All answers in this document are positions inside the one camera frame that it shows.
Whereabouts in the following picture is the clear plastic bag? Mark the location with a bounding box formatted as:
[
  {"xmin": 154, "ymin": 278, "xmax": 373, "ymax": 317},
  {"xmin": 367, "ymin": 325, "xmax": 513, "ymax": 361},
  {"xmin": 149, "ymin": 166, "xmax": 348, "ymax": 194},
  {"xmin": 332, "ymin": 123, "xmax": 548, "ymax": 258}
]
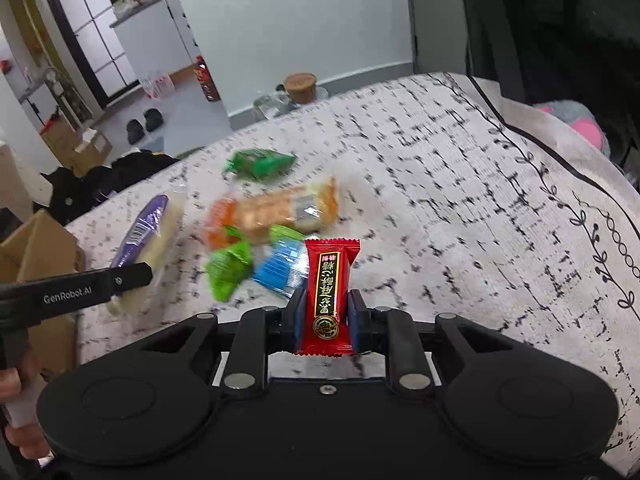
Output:
[{"xmin": 252, "ymin": 87, "xmax": 331, "ymax": 121}]

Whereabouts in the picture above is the red drink bottle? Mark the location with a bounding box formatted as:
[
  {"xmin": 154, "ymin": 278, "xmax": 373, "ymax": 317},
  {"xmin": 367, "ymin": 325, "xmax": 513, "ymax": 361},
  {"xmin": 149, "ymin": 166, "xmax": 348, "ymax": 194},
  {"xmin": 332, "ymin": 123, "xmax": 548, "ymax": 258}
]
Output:
[{"xmin": 193, "ymin": 55, "xmax": 221, "ymax": 104}]

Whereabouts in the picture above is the low cardboard carton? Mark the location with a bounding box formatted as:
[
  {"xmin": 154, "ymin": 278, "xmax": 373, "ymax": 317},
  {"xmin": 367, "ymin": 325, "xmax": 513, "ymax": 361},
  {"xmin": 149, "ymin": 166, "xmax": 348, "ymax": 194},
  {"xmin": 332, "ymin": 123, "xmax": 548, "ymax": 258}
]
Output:
[{"xmin": 70, "ymin": 130, "xmax": 114, "ymax": 177}]

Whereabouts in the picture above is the purple snack packet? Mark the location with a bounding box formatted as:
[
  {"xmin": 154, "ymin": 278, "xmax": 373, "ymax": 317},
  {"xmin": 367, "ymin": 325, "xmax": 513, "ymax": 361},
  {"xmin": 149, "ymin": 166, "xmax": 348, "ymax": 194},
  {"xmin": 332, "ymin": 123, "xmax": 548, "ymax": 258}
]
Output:
[{"xmin": 107, "ymin": 192, "xmax": 186, "ymax": 316}]

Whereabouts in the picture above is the printed blanket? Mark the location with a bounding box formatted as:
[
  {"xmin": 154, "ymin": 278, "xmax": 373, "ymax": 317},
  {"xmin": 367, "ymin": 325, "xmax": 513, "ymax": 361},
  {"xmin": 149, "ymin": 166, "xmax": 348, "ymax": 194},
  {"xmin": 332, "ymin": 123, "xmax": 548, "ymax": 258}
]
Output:
[{"xmin": 65, "ymin": 72, "xmax": 640, "ymax": 479}]

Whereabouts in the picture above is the pink plastic bag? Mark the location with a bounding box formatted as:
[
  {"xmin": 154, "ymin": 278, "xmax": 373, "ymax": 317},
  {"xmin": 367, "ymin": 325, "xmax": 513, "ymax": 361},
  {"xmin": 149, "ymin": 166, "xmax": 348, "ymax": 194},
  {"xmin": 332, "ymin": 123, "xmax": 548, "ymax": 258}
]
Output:
[{"xmin": 142, "ymin": 72, "xmax": 175, "ymax": 100}]

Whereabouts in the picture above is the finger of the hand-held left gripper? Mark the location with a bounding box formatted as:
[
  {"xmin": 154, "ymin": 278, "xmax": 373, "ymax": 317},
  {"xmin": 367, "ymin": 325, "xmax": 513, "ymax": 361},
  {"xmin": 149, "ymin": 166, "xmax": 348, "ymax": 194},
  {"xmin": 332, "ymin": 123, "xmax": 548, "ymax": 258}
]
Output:
[{"xmin": 106, "ymin": 262, "xmax": 154, "ymax": 298}]

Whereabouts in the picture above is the blue snack packet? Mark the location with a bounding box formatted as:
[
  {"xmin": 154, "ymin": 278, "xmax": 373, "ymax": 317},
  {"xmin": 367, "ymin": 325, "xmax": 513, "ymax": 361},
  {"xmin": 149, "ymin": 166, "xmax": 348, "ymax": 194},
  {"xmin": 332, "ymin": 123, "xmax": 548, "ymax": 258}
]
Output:
[{"xmin": 252, "ymin": 239, "xmax": 309, "ymax": 299}]

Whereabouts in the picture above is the cardboard box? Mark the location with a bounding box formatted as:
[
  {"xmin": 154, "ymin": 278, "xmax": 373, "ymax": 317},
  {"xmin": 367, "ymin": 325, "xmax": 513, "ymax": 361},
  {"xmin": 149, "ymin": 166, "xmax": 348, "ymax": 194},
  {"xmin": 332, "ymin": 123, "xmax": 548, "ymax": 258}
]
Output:
[{"xmin": 0, "ymin": 209, "xmax": 86, "ymax": 377}]

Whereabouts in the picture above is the red snack bar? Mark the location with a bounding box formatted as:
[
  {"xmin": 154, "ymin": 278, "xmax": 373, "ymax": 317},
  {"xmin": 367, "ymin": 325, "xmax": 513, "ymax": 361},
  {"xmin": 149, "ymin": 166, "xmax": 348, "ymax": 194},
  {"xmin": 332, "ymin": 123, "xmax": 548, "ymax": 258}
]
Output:
[{"xmin": 294, "ymin": 237, "xmax": 361, "ymax": 356}]

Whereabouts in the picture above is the light green snack packet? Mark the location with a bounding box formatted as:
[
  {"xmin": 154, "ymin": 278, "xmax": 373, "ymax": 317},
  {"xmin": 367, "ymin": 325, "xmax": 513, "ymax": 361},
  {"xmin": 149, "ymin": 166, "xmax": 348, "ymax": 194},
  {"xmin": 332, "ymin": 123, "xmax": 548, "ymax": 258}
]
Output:
[{"xmin": 205, "ymin": 223, "xmax": 307, "ymax": 304}]

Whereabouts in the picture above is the black-framed glass door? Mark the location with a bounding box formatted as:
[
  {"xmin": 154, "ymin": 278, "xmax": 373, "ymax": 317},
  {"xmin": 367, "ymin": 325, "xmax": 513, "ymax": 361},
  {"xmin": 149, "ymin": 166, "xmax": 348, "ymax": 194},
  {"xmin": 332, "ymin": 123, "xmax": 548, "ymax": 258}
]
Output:
[{"xmin": 37, "ymin": 0, "xmax": 141, "ymax": 109}]

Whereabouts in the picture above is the person's left hand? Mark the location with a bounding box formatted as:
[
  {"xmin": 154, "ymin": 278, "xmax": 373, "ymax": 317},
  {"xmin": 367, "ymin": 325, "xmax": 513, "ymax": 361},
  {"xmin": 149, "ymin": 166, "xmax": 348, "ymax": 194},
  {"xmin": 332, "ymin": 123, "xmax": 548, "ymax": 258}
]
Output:
[{"xmin": 0, "ymin": 354, "xmax": 52, "ymax": 461}]

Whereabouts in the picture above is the orange cracker packet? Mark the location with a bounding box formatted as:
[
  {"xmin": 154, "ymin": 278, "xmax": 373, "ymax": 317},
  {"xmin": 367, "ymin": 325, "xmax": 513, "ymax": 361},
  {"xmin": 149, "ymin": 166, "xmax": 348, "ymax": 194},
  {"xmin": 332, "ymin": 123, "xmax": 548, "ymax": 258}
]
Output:
[{"xmin": 207, "ymin": 177, "xmax": 341, "ymax": 246}]

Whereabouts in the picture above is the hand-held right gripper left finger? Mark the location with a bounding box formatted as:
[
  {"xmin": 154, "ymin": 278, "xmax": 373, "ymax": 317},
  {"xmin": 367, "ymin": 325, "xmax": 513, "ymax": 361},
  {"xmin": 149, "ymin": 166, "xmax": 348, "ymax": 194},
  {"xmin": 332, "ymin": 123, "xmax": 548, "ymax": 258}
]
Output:
[{"xmin": 142, "ymin": 287, "xmax": 307, "ymax": 392}]

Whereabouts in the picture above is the pink plush toy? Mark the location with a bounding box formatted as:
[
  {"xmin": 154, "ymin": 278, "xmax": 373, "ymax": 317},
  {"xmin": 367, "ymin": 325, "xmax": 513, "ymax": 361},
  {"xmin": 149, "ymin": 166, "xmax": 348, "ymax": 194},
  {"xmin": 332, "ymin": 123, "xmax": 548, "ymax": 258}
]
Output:
[{"xmin": 532, "ymin": 99, "xmax": 614, "ymax": 159}]

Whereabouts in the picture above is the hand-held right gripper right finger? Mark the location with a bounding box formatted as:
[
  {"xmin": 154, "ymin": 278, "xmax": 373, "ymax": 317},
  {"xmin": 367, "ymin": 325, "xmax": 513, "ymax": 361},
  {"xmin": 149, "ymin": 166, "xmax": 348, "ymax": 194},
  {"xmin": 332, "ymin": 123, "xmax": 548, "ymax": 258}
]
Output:
[{"xmin": 348, "ymin": 290, "xmax": 507, "ymax": 392}]

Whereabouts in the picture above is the dark green snack packet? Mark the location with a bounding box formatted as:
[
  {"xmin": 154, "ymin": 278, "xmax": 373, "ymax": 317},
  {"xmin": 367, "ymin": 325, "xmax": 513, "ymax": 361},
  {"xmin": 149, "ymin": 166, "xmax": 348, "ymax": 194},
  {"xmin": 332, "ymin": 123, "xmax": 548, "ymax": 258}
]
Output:
[{"xmin": 222, "ymin": 149, "xmax": 299, "ymax": 181}]

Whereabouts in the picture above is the white kitchen cabinet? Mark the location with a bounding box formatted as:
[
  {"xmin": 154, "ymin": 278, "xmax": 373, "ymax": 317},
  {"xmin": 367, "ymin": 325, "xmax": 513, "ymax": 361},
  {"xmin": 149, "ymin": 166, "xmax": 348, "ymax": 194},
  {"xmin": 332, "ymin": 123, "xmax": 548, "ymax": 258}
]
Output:
[{"xmin": 109, "ymin": 0, "xmax": 199, "ymax": 86}]

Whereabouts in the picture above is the brown paper bowl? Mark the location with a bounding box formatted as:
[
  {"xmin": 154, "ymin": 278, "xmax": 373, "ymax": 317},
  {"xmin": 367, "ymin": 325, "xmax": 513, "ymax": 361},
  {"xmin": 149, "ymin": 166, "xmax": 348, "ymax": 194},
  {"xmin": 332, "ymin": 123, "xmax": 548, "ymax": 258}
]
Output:
[{"xmin": 283, "ymin": 73, "xmax": 319, "ymax": 106}]

